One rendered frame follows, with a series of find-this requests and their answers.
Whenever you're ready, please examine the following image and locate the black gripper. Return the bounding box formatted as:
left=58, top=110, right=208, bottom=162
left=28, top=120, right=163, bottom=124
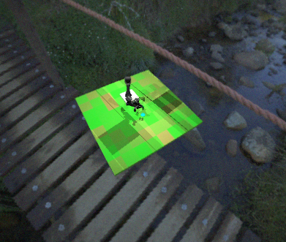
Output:
left=131, top=99, right=143, bottom=112

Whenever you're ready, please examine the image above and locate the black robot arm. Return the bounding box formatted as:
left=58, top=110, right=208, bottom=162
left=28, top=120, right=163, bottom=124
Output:
left=124, top=76, right=138, bottom=106

